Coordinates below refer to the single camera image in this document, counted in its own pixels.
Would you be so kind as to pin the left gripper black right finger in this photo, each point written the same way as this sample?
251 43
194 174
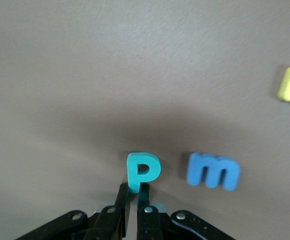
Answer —
147 225

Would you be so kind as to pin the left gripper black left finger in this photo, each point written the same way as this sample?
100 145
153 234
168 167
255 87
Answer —
109 225

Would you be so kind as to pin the teal foam letter p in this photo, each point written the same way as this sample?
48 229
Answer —
133 175

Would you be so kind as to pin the blue foam letter m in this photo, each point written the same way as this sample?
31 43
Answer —
213 172

